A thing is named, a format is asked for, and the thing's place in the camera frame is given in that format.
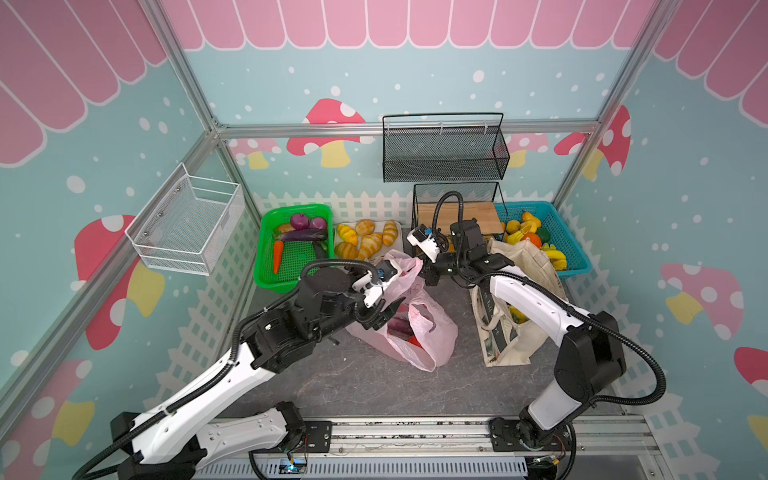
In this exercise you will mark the green plastic basket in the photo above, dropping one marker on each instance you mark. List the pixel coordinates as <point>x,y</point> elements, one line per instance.
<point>296,254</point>

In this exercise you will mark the canvas tote bag leaf print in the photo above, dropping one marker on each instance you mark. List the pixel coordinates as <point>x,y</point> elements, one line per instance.
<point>503,342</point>

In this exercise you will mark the white bread tray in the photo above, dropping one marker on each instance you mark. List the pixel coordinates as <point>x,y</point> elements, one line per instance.
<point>398,245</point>

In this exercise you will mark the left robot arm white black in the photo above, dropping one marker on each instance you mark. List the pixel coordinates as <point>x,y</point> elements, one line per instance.
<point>179,437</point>

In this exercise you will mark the yellow Lays chips bag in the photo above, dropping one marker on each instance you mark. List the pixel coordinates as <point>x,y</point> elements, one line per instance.
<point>517,316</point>

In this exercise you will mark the bread roll front left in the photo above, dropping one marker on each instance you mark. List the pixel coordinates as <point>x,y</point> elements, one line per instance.
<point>347,251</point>

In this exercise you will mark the yellow banana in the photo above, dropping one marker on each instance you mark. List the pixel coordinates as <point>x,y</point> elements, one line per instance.
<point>557,258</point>

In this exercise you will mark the pink plastic grocery bag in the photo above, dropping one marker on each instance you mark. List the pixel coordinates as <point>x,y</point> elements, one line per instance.
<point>420,333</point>

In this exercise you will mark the teal plastic basket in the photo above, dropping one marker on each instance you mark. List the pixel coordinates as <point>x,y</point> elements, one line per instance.
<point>560,236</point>

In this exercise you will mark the orange fruit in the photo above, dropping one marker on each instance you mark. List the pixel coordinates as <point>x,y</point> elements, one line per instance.
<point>534,239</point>

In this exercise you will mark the striped bread roll middle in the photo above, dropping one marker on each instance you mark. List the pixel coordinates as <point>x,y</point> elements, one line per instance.
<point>370,245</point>

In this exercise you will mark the striped bread roll left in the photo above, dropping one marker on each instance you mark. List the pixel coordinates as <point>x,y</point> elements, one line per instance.
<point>347,234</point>

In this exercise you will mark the striped bread roll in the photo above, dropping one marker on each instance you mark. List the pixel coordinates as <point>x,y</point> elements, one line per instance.
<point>347,234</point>
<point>370,245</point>

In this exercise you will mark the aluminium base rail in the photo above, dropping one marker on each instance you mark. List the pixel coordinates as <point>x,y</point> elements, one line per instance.
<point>598,447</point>

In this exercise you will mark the round bread roll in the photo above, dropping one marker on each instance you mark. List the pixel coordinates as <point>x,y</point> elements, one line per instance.
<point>365,227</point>

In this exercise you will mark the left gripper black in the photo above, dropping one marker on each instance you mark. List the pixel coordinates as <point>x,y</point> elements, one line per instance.
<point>376,318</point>

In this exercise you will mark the long bread roll right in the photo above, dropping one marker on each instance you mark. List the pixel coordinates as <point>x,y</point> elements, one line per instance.
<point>390,233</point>

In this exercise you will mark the black mesh wall basket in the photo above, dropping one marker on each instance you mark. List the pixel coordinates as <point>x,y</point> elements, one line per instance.
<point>443,147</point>

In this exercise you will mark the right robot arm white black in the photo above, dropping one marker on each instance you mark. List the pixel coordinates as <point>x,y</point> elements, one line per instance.
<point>591,348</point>

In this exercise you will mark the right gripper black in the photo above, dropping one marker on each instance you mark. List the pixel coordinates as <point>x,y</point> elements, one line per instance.
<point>435,264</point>

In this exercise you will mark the white wire wall basket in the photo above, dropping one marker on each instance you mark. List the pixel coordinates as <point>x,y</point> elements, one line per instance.
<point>187,223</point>

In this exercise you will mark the purple eggplant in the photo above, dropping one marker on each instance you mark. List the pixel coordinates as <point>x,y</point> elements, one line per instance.
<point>304,235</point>

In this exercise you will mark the purple onion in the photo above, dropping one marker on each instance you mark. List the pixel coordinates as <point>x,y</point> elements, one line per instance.
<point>300,221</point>
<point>319,223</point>

